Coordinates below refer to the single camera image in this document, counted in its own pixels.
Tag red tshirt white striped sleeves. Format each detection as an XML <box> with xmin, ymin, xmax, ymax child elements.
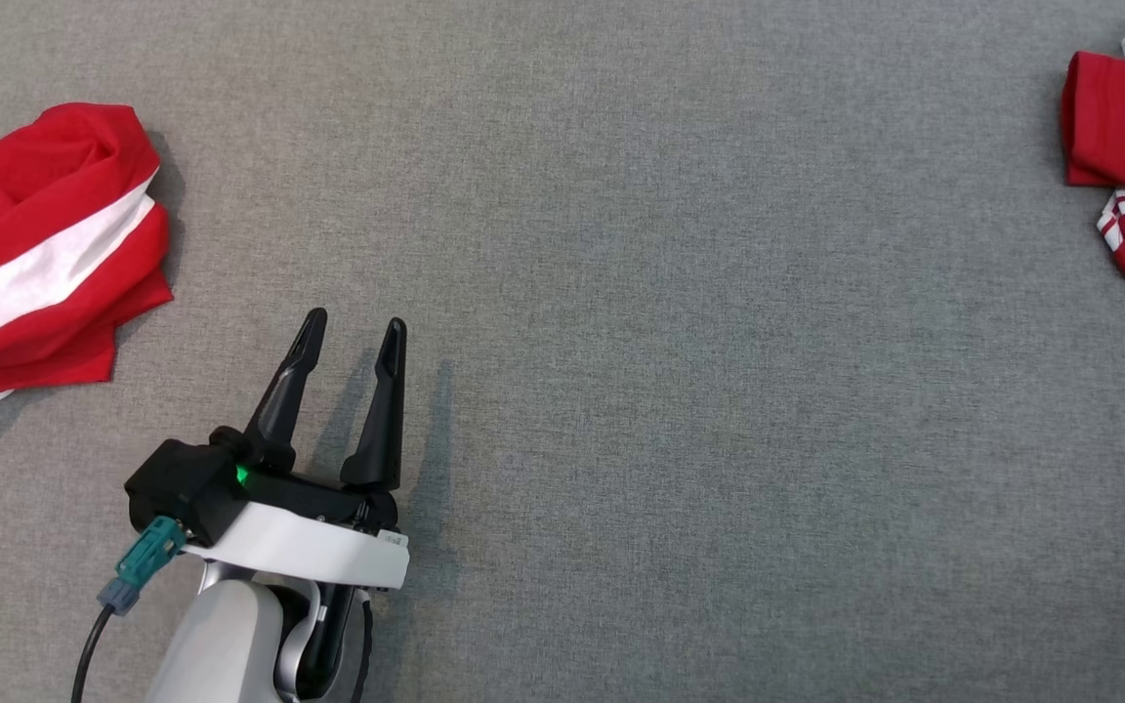
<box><xmin>1061</xmin><ymin>0</ymin><xmax>1125</xmax><ymax>281</ymax></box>

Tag red garment broad white band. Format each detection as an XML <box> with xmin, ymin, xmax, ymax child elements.
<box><xmin>0</xmin><ymin>103</ymin><xmax>176</xmax><ymax>403</ymax></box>

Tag left camera cable teal connector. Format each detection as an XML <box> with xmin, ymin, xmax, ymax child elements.
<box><xmin>71</xmin><ymin>516</ymin><xmax>188</xmax><ymax>703</ymax></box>

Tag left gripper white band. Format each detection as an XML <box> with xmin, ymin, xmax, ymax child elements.
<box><xmin>182</xmin><ymin>308</ymin><xmax>411</xmax><ymax>591</ymax></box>

